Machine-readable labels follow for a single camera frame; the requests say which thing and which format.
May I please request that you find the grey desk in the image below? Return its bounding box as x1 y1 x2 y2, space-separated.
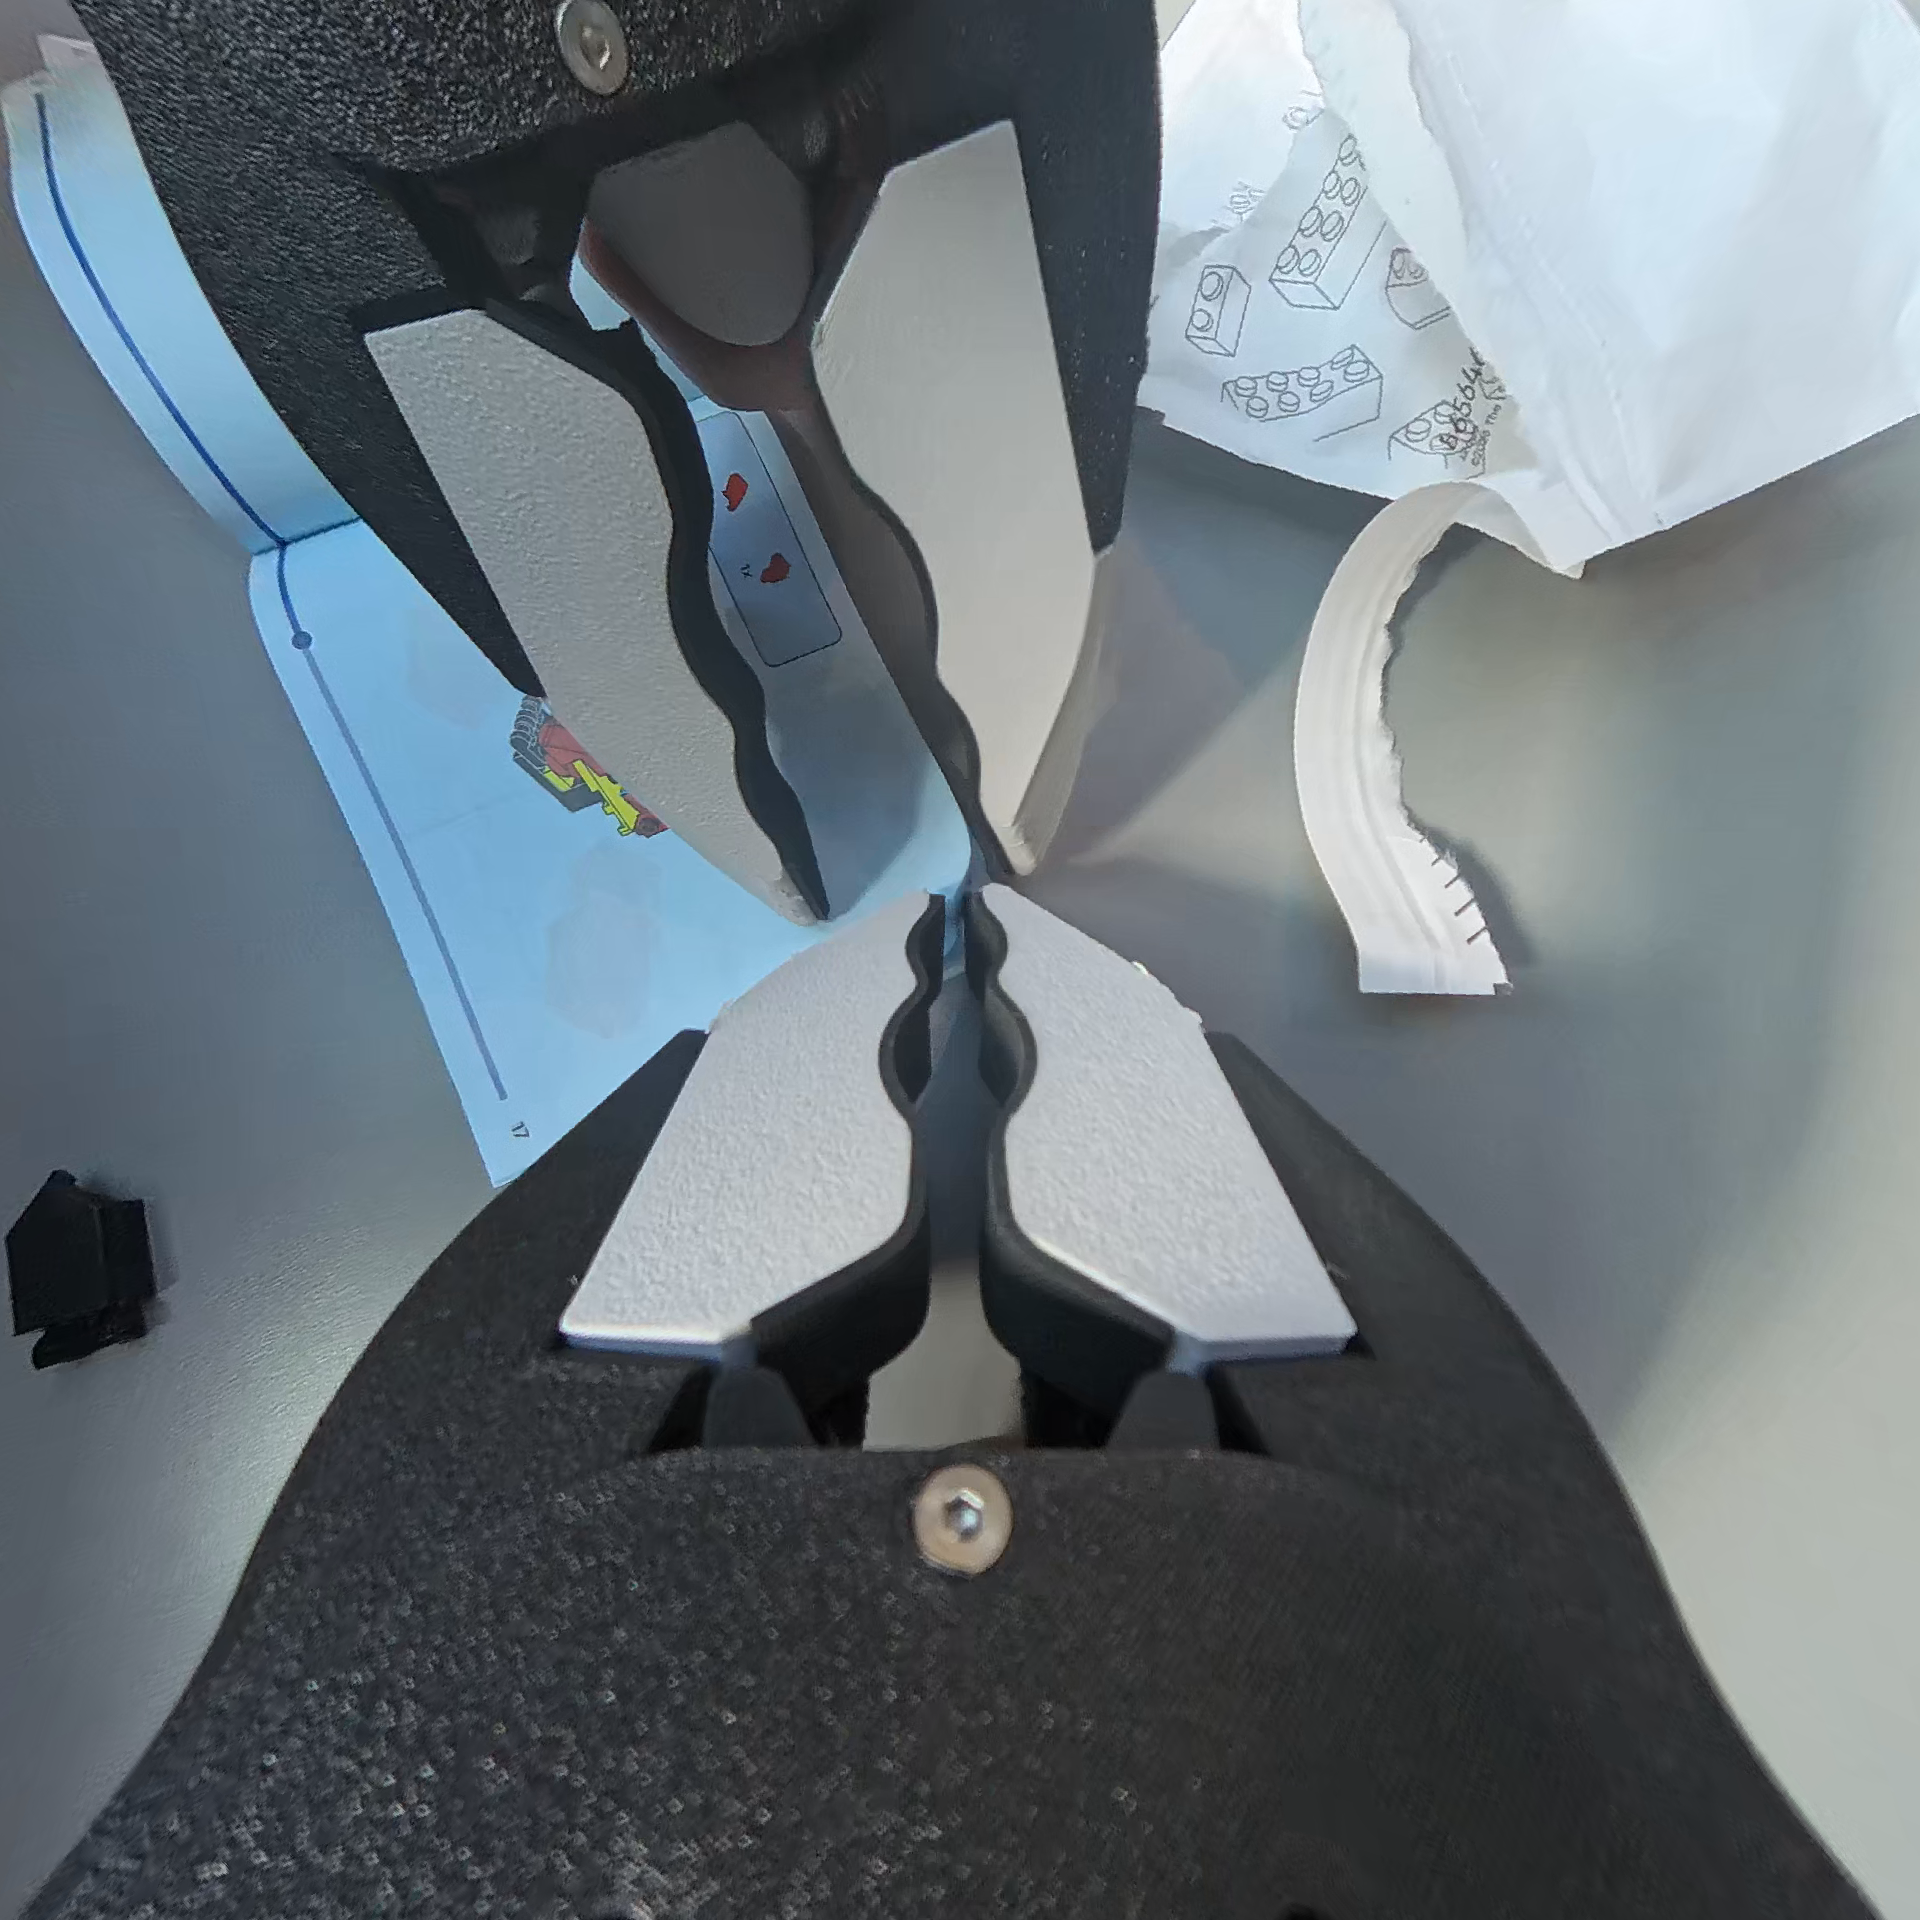
0 0 1920 1920

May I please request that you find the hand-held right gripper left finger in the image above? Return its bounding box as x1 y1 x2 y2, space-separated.
553 888 950 1365

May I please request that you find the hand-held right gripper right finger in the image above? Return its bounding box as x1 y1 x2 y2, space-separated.
963 882 1362 1374

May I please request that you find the torn white paper strip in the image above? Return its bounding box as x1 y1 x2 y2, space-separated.
1293 483 1510 997

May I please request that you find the torn white paper bag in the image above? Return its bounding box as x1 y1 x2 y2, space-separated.
1133 0 1920 581

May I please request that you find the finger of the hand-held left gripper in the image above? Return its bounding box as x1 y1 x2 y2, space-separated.
806 117 1110 882
364 296 833 924

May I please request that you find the small black Lego piece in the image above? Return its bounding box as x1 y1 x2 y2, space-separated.
3 1171 155 1371

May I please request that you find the light blue instruction booklet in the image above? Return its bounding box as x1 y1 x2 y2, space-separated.
0 37 996 1190

